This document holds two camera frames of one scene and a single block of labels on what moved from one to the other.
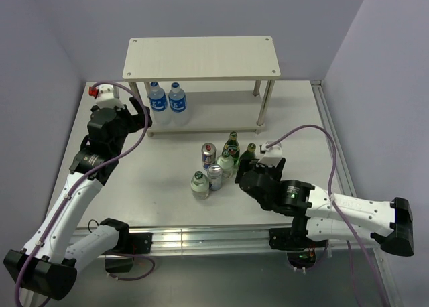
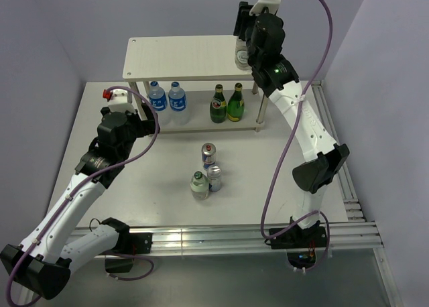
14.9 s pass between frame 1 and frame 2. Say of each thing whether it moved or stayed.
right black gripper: moved
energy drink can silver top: stayed
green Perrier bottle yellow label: moved
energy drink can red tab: stayed
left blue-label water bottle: stayed
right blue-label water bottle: stayed
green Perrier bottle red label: moved
